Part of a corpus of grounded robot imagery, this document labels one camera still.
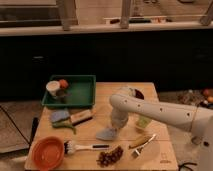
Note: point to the white cup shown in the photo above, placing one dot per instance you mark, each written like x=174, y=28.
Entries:
x=52, y=87

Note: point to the green pepper toy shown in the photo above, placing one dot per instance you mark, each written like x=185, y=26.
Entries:
x=64, y=125

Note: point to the blue sponge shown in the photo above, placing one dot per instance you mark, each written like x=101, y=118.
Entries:
x=59, y=115

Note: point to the grey-blue towel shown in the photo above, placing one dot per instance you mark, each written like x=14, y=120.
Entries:
x=107, y=134

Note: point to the dark brown bowl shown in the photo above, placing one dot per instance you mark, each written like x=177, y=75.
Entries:
x=138, y=94

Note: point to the green plastic tray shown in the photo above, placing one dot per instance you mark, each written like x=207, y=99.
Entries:
x=80, y=92

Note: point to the orange ball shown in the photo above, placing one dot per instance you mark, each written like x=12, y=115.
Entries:
x=63, y=83

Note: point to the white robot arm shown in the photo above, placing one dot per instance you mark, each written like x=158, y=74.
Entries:
x=197, y=120

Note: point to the white dish brush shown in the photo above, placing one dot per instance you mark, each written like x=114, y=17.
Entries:
x=71, y=147

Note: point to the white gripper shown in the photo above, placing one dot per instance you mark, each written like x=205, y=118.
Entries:
x=118, y=119

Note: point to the yellow banana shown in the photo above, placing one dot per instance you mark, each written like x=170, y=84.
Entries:
x=139, y=141

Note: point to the wooden block brush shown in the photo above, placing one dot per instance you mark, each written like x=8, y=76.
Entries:
x=81, y=117

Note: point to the orange bowl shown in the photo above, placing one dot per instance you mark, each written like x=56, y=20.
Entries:
x=48, y=153

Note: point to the bunch of red grapes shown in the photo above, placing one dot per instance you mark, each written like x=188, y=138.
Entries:
x=108, y=158

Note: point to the green plastic cup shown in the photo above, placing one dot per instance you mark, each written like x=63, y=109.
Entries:
x=142, y=122

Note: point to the dark small cup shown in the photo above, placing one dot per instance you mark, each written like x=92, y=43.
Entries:
x=60, y=94

